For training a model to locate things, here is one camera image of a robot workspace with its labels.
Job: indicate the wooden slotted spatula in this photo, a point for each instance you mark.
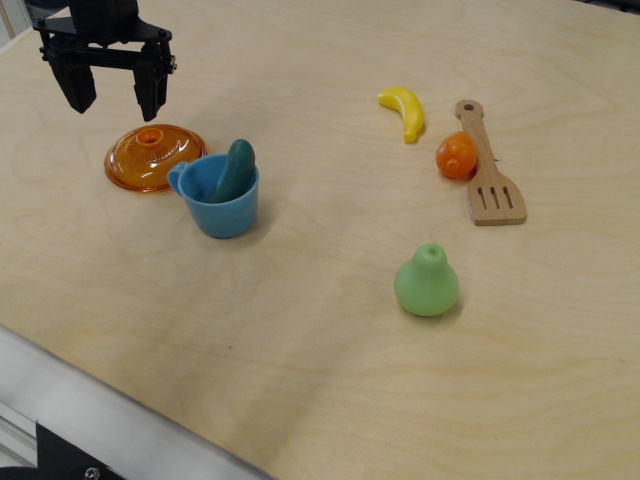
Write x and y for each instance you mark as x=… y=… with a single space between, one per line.
x=493 y=199

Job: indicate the green toy pear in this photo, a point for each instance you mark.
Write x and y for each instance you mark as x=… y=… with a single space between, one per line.
x=426 y=285

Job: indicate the black bracket with screw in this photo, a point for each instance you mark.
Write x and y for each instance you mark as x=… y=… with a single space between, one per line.
x=57 y=459

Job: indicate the dark green toy cucumber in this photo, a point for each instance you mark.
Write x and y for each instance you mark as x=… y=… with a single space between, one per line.
x=236 y=174

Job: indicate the yellow toy banana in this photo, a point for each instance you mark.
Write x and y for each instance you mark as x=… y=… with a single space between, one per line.
x=406 y=103

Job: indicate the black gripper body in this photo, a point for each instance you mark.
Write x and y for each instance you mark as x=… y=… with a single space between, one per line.
x=101 y=23

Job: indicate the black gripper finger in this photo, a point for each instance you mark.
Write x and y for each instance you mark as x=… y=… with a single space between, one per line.
x=151 y=70
x=73 y=76

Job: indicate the orange toy fruit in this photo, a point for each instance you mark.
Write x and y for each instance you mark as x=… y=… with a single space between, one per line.
x=457 y=155

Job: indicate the blue plastic cup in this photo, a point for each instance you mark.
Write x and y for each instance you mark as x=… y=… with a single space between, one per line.
x=217 y=212

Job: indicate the orange transparent pot lid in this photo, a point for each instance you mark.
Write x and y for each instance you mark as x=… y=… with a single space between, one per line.
x=141 y=160

